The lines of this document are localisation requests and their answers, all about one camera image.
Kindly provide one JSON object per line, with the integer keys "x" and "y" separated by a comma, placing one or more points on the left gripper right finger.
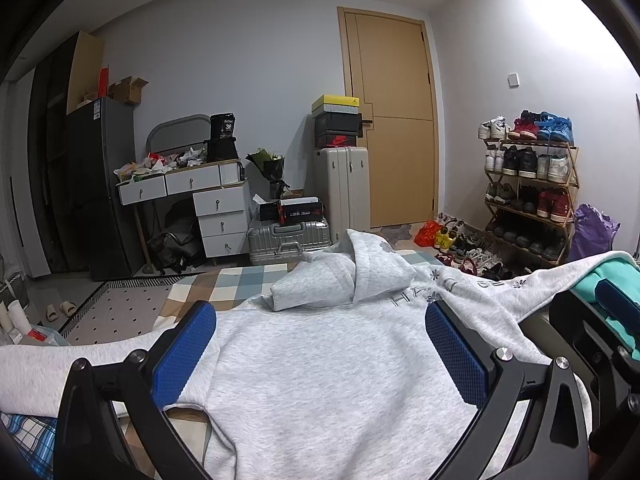
{"x": 551, "y": 442}

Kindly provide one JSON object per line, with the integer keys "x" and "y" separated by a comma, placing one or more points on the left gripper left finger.
{"x": 89, "y": 443}

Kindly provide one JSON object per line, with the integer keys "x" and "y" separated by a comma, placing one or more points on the light grey hoodie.
{"x": 331, "y": 375}

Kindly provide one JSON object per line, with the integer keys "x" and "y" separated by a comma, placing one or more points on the teal garment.
{"x": 611, "y": 286}

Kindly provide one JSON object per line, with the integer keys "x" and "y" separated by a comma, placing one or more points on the purple bag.
{"x": 594, "y": 233}

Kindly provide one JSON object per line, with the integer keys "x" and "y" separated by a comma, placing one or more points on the blue plaid cloth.
{"x": 34, "y": 437}

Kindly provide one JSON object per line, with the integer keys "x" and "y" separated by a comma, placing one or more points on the checkered bed cover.
{"x": 123, "y": 309}

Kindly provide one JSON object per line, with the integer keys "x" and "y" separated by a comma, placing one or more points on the wooden shoe rack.
{"x": 531, "y": 167}

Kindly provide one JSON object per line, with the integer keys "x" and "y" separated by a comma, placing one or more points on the red plastic bag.
{"x": 426, "y": 236}

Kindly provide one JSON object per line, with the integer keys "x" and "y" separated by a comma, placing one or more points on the silver flat suitcase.
{"x": 270, "y": 243}

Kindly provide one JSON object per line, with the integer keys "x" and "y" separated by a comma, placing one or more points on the white drawer desk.
{"x": 220, "y": 195}

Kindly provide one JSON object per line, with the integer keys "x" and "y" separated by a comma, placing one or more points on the black red shoe box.
{"x": 289, "y": 211}

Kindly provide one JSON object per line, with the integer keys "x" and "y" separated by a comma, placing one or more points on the black wardrobe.
{"x": 76, "y": 141}

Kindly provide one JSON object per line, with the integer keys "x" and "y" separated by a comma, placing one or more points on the flower bouquet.
{"x": 271, "y": 167}

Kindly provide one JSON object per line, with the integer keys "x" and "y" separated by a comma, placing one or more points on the grey chair back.
{"x": 184, "y": 132}

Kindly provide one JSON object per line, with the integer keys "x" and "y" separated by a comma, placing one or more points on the cardboard box on wardrobe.
{"x": 128, "y": 90}

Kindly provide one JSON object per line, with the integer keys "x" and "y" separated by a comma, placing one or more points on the black shoe box stack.
{"x": 337, "y": 130}

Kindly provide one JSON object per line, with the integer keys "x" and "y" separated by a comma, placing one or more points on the wooden door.
{"x": 387, "y": 65}

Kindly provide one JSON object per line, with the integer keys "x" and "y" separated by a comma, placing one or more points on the yellow lid shoe box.
{"x": 335, "y": 104}

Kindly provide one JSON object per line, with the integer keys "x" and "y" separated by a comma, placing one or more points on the wall light switch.
{"x": 513, "y": 80}

